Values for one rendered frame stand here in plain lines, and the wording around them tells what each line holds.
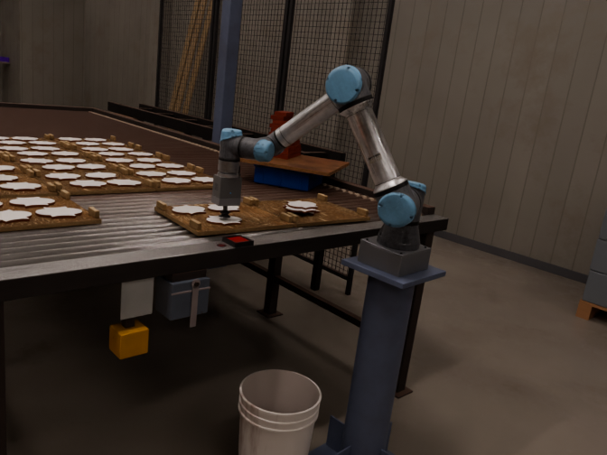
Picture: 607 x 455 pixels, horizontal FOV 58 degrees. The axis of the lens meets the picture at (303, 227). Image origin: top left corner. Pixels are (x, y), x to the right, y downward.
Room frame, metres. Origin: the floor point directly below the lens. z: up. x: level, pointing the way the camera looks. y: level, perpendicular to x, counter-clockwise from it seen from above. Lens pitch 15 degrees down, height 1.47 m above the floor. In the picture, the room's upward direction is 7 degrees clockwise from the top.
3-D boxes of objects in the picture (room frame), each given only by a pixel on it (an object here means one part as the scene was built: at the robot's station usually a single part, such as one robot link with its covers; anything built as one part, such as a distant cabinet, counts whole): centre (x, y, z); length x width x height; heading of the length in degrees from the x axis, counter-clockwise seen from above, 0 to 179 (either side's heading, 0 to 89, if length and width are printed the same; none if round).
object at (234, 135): (1.95, 0.29, 1.22); 0.09 x 0.08 x 0.11; 71
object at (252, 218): (2.05, 0.31, 0.93); 0.41 x 0.35 x 0.02; 131
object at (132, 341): (1.50, 0.48, 0.74); 0.09 x 0.08 x 0.24; 134
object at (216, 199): (1.96, 0.30, 1.06); 0.10 x 0.09 x 0.16; 35
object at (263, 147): (1.94, 0.19, 1.22); 0.11 x 0.11 x 0.08; 71
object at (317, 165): (3.02, 0.09, 1.03); 0.50 x 0.50 x 0.02; 76
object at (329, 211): (2.32, -0.01, 0.93); 0.41 x 0.35 x 0.02; 131
